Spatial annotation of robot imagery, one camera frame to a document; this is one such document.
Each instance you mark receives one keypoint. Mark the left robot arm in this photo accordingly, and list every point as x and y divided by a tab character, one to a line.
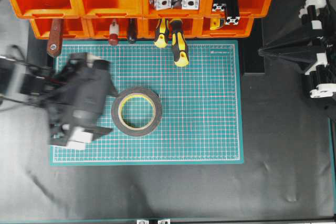
38	83

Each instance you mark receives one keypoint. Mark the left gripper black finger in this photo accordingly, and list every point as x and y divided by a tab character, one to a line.
109	88

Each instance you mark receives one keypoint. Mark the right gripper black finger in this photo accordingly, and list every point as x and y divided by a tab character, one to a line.
302	48

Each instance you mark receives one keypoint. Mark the silver corner bracket lower right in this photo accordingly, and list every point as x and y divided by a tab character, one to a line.
190	4

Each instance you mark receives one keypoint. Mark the foam tape roll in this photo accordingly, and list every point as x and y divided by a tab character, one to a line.
137	111

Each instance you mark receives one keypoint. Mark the yellow black screwdriver short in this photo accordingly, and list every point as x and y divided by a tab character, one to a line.
161	33

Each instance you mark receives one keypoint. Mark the yellow black tool in bin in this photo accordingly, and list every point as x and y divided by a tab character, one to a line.
215	23

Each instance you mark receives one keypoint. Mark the dark brown tool handle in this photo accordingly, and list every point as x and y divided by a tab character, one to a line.
132	31

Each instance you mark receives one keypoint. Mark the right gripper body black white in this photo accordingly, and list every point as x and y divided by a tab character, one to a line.
322	81

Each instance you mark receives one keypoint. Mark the silver bracket bottom edge left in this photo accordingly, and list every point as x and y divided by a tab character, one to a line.
142	221

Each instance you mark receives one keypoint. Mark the yellow black screwdriver long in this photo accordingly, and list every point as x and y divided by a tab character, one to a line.
179	45

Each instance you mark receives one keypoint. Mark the silver corner bracket lower left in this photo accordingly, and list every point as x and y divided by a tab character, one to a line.
162	4

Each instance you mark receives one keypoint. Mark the silver bracket edge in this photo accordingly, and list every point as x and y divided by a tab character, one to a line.
164	221
142	221

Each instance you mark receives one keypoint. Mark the orange bin bottom right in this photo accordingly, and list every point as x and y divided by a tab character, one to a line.
242	30

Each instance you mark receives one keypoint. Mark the green cutting mat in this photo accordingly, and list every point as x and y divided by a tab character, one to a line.
201	121

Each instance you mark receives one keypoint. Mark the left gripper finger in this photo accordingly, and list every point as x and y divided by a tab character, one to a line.
98	132

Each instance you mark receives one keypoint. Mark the orange bin top left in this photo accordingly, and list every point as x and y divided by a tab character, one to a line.
35	9

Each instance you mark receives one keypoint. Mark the brown wooden tool handle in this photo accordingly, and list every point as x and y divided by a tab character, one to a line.
54	44

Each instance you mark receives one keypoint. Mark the silver bracket bottom edge right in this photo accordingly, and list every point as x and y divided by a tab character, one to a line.
164	221

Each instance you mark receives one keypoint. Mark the red white tool handle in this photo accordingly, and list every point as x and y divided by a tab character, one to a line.
113	33

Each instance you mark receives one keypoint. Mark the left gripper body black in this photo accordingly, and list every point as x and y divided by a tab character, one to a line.
76	106

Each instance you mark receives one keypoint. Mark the orange bin bottom left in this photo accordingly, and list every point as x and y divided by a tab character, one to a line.
73	28

